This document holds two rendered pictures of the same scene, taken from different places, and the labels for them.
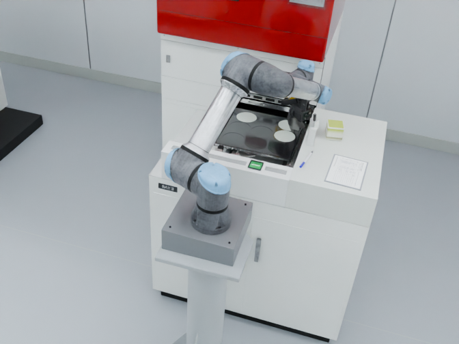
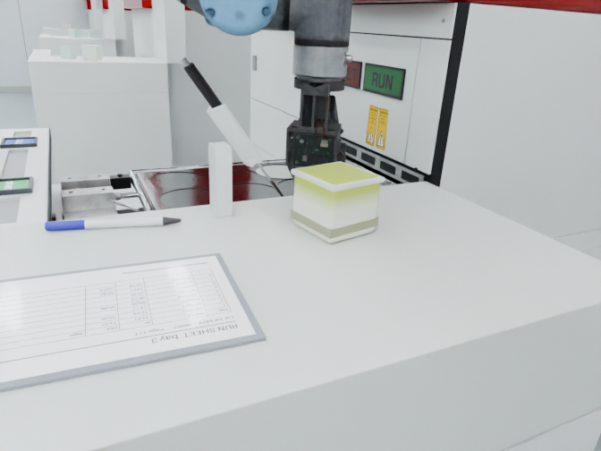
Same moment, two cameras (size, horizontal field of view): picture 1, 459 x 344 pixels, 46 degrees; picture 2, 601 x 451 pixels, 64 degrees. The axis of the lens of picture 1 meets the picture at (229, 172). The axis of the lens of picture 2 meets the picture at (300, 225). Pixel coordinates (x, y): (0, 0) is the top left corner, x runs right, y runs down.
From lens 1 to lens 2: 2.17 m
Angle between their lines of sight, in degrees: 45
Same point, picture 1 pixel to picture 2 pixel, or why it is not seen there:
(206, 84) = (283, 114)
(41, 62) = not seen: hidden behind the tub
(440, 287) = not seen: outside the picture
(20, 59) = not seen: hidden behind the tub
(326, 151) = (215, 240)
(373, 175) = (150, 395)
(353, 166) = (175, 310)
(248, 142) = (181, 192)
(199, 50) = (279, 38)
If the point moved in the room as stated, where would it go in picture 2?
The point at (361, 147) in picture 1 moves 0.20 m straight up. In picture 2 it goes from (366, 288) to (393, 53)
